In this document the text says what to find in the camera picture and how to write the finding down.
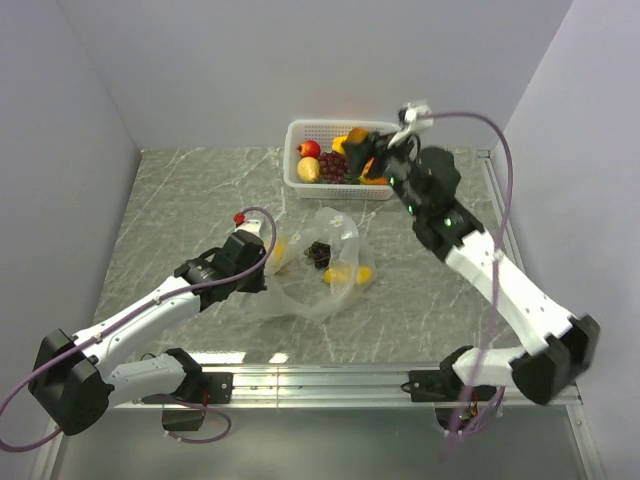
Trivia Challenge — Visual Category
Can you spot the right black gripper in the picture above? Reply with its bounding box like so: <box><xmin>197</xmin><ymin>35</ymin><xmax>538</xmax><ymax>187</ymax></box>
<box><xmin>339</xmin><ymin>127</ymin><xmax>423</xmax><ymax>216</ymax></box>

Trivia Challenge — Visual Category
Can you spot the brown kiwi fruit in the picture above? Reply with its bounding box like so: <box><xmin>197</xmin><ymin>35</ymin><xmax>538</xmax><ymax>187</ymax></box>
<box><xmin>344</xmin><ymin>127</ymin><xmax>369</xmax><ymax>144</ymax></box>

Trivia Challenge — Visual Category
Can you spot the yellow bell pepper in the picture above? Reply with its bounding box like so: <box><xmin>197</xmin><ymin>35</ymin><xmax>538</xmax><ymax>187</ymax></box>
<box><xmin>331</xmin><ymin>136</ymin><xmax>347</xmax><ymax>155</ymax></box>

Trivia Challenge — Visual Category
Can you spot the orange spiky pineapple toy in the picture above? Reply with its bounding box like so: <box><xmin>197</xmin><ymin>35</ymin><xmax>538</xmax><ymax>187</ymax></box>
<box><xmin>344</xmin><ymin>157</ymin><xmax>391</xmax><ymax>187</ymax></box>

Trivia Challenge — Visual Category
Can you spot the red grape bunch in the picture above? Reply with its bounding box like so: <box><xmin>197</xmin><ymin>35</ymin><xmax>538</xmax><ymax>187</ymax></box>
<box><xmin>318</xmin><ymin>151</ymin><xmax>348</xmax><ymax>184</ymax></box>

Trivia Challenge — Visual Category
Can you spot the transparent plastic bag with fruit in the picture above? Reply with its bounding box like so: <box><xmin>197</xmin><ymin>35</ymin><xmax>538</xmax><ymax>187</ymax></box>
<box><xmin>242</xmin><ymin>207</ymin><xmax>376</xmax><ymax>322</ymax></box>

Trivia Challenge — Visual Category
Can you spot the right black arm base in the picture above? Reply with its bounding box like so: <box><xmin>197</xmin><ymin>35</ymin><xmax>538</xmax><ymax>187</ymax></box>
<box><xmin>401</xmin><ymin>368</ymin><xmax>497</xmax><ymax>434</ymax></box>

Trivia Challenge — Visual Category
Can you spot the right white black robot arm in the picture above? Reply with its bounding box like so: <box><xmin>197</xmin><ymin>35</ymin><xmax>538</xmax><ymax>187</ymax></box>
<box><xmin>342</xmin><ymin>128</ymin><xmax>600</xmax><ymax>405</ymax></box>

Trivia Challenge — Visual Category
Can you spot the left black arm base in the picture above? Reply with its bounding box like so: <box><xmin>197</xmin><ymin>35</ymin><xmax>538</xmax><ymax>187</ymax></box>
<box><xmin>141</xmin><ymin>348</ymin><xmax>234</xmax><ymax>444</ymax></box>

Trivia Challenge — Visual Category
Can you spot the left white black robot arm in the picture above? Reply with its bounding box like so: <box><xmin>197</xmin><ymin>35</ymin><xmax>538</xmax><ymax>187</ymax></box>
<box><xmin>28</xmin><ymin>221</ymin><xmax>267</xmax><ymax>436</ymax></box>

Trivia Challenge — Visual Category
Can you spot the yellow fruit in bag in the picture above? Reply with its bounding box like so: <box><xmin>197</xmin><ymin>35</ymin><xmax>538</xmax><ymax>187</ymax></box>
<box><xmin>355</xmin><ymin>265</ymin><xmax>374</xmax><ymax>286</ymax></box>
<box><xmin>323</xmin><ymin>267</ymin><xmax>353</xmax><ymax>285</ymax></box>

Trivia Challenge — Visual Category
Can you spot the white perforated plastic basket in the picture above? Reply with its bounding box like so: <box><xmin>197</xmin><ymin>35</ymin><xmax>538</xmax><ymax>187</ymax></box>
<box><xmin>282</xmin><ymin>119</ymin><xmax>398</xmax><ymax>201</ymax></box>

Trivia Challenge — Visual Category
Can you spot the red apple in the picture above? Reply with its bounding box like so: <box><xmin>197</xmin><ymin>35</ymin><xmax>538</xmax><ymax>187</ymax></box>
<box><xmin>297</xmin><ymin>140</ymin><xmax>322</xmax><ymax>158</ymax></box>

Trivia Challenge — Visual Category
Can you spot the yellow lemon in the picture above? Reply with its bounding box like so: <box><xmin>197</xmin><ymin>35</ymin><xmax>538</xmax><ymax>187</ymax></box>
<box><xmin>296</xmin><ymin>156</ymin><xmax>321</xmax><ymax>184</ymax></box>

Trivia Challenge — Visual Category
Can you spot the dark purple grape bunch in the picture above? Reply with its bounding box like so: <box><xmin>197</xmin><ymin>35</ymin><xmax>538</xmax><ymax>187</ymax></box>
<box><xmin>305</xmin><ymin>241</ymin><xmax>331</xmax><ymax>270</ymax></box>

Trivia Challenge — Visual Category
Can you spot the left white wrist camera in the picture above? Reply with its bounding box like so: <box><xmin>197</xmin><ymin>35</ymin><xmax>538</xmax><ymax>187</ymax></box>
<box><xmin>233</xmin><ymin>212</ymin><xmax>263</xmax><ymax>238</ymax></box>

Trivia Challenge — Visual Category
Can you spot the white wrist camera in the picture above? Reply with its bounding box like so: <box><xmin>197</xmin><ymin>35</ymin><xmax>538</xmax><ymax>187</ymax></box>
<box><xmin>392</xmin><ymin>102</ymin><xmax>434</xmax><ymax>144</ymax></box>
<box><xmin>233</xmin><ymin>212</ymin><xmax>263</xmax><ymax>238</ymax></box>

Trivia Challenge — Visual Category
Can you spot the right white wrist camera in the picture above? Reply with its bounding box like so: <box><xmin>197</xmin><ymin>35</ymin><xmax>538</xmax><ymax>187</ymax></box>
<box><xmin>392</xmin><ymin>102</ymin><xmax>434</xmax><ymax>144</ymax></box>

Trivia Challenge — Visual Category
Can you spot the aluminium mounting rail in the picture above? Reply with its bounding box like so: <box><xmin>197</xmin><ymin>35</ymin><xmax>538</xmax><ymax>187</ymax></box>
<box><xmin>29</xmin><ymin>362</ymin><xmax>584</xmax><ymax>480</ymax></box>

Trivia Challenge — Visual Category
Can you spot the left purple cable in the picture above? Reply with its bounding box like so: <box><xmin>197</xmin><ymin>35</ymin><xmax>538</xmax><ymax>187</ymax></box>
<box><xmin>0</xmin><ymin>205</ymin><xmax>279</xmax><ymax>454</ymax></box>

